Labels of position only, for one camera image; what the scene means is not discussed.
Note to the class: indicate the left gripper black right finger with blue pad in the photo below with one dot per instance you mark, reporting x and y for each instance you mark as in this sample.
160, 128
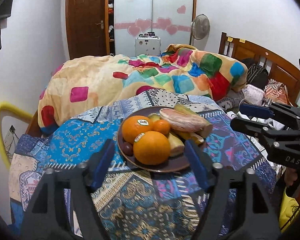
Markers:
238, 207

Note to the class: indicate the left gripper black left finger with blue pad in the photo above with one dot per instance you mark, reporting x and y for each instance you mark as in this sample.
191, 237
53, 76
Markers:
46, 216

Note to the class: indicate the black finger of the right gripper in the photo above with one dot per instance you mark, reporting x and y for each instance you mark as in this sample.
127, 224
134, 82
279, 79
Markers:
252, 128

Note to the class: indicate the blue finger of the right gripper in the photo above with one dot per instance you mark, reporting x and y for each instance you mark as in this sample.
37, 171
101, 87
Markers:
255, 111

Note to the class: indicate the striped cloth on bed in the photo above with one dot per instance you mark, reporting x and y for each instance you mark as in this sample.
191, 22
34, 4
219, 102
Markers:
276, 91

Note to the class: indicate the black bag on bed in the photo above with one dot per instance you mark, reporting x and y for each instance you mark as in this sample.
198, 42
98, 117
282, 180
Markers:
257, 75

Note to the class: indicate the wooden bed headboard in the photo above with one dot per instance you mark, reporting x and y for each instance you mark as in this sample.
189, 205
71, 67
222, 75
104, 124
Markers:
278, 68

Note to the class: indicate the cut baguette bread piece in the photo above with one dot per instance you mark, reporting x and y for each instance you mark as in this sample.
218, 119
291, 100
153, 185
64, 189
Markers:
176, 145

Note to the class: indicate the blue patterned bedspread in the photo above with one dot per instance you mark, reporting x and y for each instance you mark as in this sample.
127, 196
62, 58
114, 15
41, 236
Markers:
133, 203

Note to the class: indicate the small mandarin on plate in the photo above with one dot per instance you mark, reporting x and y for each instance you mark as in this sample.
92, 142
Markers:
162, 126

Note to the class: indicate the dark brown round plate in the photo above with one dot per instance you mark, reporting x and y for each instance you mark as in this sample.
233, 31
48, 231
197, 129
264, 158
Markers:
173, 164

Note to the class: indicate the dark purple fruit on plate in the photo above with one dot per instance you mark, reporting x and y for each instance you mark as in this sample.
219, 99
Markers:
127, 149

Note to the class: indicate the large orange front Dole sticker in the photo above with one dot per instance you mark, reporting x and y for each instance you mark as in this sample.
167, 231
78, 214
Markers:
151, 148

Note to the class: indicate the large orange dole sticker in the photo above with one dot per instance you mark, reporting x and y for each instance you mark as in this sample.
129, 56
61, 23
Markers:
151, 148
135, 125

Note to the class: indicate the white standing fan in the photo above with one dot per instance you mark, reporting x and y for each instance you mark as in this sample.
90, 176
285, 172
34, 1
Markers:
200, 28

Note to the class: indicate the large orange rear Dole sticker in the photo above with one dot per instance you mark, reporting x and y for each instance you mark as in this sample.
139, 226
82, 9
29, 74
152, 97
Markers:
135, 125

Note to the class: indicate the white box appliance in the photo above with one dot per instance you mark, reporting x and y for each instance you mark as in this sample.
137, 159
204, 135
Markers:
148, 43

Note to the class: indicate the colourful patchwork fleece blanket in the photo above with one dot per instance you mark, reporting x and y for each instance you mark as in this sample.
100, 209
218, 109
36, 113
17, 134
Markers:
93, 81

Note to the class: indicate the white wardrobe with pink hearts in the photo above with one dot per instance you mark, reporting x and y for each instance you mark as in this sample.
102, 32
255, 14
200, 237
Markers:
170, 20

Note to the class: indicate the brown wooden door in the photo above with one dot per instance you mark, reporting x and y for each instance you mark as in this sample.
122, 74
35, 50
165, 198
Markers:
87, 27

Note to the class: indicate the yellow chair frame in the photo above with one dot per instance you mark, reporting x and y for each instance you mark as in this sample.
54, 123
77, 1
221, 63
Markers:
21, 114

